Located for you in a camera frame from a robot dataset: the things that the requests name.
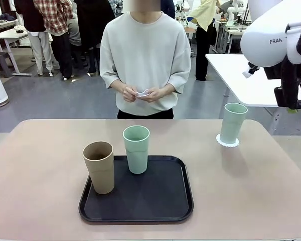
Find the person in black clothes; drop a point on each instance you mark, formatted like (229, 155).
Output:
(90, 20)

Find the person in black vest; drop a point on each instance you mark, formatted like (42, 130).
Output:
(30, 15)

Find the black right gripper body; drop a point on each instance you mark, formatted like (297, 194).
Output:
(273, 71)

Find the brown plastic cup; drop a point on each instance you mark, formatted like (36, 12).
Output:
(101, 170)

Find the white desk with grey legs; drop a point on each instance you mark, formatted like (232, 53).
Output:
(7, 36)

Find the white scalloped coaster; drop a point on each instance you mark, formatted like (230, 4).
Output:
(222, 143)
(142, 94)

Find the black plastic tray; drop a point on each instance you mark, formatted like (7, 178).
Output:
(140, 200)

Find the person's left hand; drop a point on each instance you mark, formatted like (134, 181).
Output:
(155, 95)

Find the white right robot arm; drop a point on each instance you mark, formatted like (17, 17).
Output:
(263, 42)

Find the green plastic cup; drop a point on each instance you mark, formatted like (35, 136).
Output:
(136, 155)
(232, 125)

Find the white folding table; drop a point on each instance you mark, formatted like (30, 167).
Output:
(228, 75)

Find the person in yellow shirt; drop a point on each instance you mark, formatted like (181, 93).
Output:
(203, 37)

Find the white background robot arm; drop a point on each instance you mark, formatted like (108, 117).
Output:
(232, 11)

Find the person in beige sweater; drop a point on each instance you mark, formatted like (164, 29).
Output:
(145, 62)

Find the seated person in grey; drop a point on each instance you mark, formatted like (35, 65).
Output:
(74, 32)

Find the person's right hand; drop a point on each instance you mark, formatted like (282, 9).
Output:
(129, 94)

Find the white background workbench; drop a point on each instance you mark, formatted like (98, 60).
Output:
(230, 32)

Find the person in plaid shirt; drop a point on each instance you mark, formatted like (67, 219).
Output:
(57, 17)

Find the grey plastic stool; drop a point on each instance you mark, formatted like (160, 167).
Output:
(2, 61)

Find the person's left forearm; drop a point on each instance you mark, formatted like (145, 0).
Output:
(168, 91)

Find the person's right forearm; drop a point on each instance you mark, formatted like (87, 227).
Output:
(118, 88)

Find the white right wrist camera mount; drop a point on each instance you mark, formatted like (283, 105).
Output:
(249, 71)

